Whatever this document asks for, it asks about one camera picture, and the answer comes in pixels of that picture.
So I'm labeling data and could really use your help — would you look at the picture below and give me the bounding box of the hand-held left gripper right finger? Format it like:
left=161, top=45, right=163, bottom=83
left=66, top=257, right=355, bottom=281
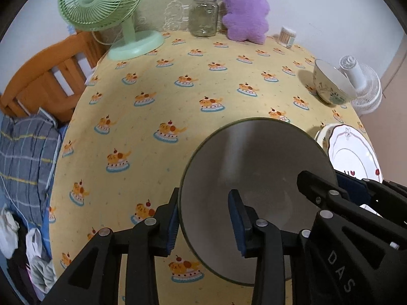
left=228, top=189, right=315, bottom=305

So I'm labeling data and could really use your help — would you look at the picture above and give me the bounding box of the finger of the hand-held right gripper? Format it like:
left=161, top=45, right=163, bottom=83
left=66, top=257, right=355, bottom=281
left=335, top=170, right=407, bottom=218
left=297, top=170, right=382, bottom=220

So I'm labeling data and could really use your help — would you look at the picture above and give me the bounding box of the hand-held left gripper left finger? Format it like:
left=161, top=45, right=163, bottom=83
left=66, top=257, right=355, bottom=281
left=40, top=187, right=180, bottom=305

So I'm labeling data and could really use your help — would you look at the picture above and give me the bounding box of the white plate with red pattern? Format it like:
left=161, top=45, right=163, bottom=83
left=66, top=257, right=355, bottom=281
left=327, top=124, right=384, bottom=183

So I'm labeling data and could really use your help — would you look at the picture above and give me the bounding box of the large grey floral bowl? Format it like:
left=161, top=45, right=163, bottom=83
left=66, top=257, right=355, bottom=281
left=178, top=117, right=337, bottom=286

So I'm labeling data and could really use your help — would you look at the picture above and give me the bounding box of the small white floral bowl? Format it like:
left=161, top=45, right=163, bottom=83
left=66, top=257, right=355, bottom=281
left=312, top=59, right=357, bottom=105

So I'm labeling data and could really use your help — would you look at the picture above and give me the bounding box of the white standing fan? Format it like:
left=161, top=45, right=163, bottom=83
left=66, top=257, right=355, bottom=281
left=339, top=55, right=383, bottom=116

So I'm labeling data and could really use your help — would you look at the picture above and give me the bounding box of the beige door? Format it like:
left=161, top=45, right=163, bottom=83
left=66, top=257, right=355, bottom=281
left=380, top=35, right=407, bottom=109

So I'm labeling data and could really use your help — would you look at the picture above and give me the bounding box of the blue bed sheet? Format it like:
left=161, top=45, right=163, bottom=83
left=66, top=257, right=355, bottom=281
left=38, top=122, right=72, bottom=261

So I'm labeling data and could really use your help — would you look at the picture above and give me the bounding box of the grey crumpled cloth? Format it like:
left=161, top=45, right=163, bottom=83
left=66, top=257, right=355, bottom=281
left=25, top=229, right=58, bottom=294

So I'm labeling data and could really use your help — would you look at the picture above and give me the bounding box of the yellow printed tablecloth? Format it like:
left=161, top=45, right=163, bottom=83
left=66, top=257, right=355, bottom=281
left=48, top=30, right=384, bottom=305

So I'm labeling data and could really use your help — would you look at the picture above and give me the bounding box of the toothpick container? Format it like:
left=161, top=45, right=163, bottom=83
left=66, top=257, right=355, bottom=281
left=279, top=26, right=298, bottom=49

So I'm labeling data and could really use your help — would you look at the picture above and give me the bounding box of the white crumpled cloth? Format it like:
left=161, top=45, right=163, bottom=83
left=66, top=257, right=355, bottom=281
left=0, top=208, right=20, bottom=259

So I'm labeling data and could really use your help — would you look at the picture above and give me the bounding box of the purple plush toy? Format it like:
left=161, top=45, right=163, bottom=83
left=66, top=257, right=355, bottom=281
left=222, top=0, right=271, bottom=43

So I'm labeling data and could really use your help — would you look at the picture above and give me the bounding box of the glass jar with dark lid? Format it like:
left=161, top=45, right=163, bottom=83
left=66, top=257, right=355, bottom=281
left=189, top=0, right=220, bottom=38

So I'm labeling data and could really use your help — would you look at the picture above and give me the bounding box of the green table fan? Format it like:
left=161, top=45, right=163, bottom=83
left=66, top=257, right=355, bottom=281
left=58, top=0, right=165, bottom=61

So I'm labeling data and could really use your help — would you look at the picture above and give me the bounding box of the green printed wall cloth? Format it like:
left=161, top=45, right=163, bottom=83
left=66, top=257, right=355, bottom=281
left=137, top=0, right=271, bottom=35

